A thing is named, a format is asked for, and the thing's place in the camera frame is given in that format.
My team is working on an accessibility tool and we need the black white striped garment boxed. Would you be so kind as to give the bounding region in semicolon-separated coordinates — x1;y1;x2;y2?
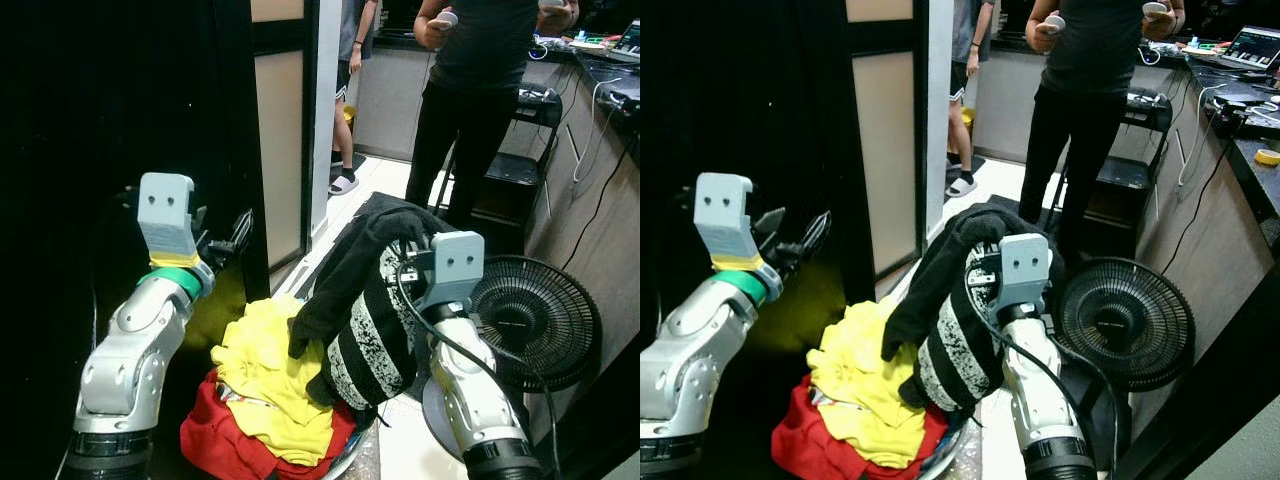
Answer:
288;193;461;413
880;203;1066;413

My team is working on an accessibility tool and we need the person in black clothes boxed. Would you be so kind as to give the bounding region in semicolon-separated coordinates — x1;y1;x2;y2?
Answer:
405;0;581;233
1018;0;1186;266

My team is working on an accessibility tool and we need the yellow garment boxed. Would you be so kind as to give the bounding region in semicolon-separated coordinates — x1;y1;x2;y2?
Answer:
805;295;931;471
210;293;338;468

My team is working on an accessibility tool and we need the black floor fan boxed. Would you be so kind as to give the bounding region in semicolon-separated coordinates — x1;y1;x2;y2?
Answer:
468;255;603;393
1055;258;1198;393

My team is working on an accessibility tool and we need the brown counter with dark top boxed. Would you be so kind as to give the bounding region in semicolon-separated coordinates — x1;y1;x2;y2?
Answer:
525;45;641;401
1130;60;1280;431

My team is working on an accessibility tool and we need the grey base cabinet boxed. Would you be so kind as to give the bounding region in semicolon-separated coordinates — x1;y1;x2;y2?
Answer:
975;40;1046;161
355;35;441;161

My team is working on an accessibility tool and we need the clear laundry basin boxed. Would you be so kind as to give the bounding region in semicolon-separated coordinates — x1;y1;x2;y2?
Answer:
325;400;386;480
920;415;986;480

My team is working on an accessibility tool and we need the red garment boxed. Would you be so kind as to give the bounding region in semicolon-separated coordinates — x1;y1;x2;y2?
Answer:
180;368;358;480
770;375;951;480

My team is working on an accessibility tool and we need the black chair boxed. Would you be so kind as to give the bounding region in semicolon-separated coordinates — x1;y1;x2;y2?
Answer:
478;85;564;251
1095;85;1173;221

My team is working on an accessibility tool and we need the person in shorts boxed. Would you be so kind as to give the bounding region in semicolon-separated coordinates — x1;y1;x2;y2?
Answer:
945;0;999;199
328;0;381;197

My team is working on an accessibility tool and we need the open laptop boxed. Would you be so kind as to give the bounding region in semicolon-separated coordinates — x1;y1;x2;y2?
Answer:
1215;25;1280;71
612;20;641;63

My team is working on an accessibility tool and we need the light grey right wrist camera mount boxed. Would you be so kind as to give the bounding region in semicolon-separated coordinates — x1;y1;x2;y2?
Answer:
415;232;488;316
995;233;1053;316

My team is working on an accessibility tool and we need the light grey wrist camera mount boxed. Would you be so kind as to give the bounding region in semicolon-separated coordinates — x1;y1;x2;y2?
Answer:
995;233;1053;316
137;172;208;269
415;232;488;316
695;172;758;271

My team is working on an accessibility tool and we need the light grey left wrist camera mount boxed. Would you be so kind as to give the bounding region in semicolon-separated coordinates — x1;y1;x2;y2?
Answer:
137;172;208;269
695;172;758;271

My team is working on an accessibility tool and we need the beige door with black frame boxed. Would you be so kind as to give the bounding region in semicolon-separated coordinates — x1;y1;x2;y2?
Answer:
248;0;321;286
845;0;926;291

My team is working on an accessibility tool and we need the white door post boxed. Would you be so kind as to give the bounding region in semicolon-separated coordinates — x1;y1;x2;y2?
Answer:
925;0;953;236
312;0;346;241

